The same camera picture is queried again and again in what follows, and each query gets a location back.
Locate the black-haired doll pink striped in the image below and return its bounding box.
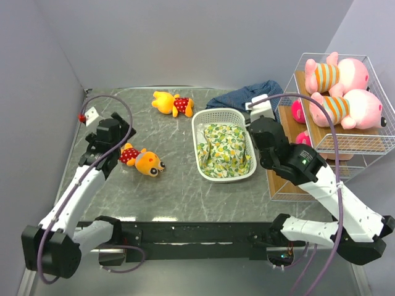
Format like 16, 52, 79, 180
291, 99, 306, 124

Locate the yellow plush red dotted dress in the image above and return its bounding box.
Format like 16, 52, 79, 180
118, 143, 165, 178

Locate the yellow plush face-down red dress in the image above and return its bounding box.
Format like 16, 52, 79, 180
151, 91, 194, 118

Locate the pink plush striped shirt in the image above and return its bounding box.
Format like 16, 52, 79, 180
304, 52, 370, 96
309, 89, 387, 130

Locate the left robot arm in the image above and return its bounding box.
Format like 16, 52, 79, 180
21, 112, 136, 279

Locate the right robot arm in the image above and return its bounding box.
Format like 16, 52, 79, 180
248, 117, 394, 265

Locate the white plastic basket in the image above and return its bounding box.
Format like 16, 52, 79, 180
192, 108, 257, 183

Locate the lemon print cloth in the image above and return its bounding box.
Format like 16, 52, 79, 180
196, 123, 251, 179

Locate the blue checked cloth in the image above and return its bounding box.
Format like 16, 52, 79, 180
206, 80, 283, 112

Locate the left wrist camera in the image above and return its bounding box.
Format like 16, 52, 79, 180
78, 107, 102, 130

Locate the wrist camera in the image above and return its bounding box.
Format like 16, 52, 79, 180
245, 94, 275, 123
78, 107, 102, 130

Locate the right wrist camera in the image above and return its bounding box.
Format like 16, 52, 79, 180
245, 94, 275, 123

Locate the white wire wooden shelf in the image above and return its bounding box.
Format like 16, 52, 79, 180
267, 52, 395, 202

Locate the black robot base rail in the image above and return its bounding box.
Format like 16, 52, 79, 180
103, 221, 306, 263

